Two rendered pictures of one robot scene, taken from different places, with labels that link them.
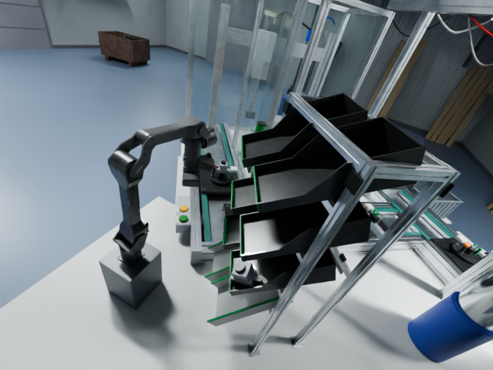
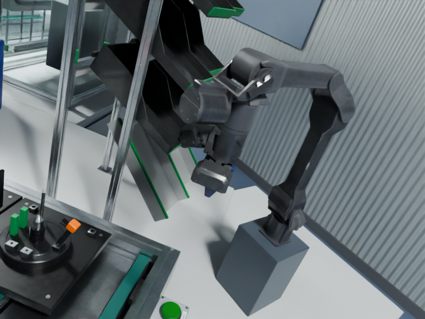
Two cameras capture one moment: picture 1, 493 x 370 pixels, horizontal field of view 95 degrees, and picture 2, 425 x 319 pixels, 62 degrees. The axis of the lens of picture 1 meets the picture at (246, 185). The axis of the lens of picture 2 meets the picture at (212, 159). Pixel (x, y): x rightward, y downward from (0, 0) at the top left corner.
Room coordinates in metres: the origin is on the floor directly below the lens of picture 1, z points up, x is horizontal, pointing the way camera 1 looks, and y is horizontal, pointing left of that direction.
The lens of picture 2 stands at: (1.22, 0.44, 1.59)
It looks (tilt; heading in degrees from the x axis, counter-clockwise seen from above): 26 degrees down; 204
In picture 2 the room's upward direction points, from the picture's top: 20 degrees clockwise
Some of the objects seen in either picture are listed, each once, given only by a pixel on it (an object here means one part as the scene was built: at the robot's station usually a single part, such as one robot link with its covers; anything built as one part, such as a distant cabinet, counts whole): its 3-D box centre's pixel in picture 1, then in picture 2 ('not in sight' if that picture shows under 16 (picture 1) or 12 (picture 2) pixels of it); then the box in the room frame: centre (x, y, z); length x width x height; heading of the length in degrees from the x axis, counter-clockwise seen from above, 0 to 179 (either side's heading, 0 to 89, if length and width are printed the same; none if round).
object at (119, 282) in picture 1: (133, 271); (260, 262); (0.43, 0.33, 0.96); 0.14 x 0.14 x 0.20; 73
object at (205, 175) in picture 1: (220, 180); not in sight; (1.12, 0.16, 0.96); 0.24 x 0.24 x 0.02; 20
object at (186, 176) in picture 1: (191, 161); (226, 144); (0.68, 0.21, 1.33); 0.19 x 0.06 x 0.08; 20
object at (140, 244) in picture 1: (128, 238); (288, 209); (0.44, 0.33, 1.15); 0.09 x 0.07 x 0.06; 66
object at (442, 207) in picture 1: (412, 189); not in sight; (2.09, -1.66, 0.73); 0.62 x 0.42 x 0.23; 20
